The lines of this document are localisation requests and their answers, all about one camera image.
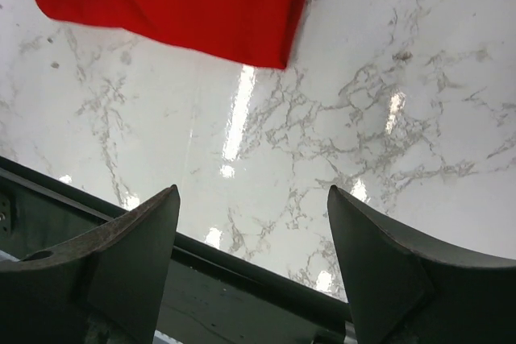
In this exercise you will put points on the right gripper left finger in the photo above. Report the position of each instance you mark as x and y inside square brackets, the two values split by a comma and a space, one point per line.
[104, 286]

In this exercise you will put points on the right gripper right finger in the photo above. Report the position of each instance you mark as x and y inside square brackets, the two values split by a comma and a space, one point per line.
[404, 286]

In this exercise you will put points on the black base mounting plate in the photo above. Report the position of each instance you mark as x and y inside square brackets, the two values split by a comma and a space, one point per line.
[209, 296]

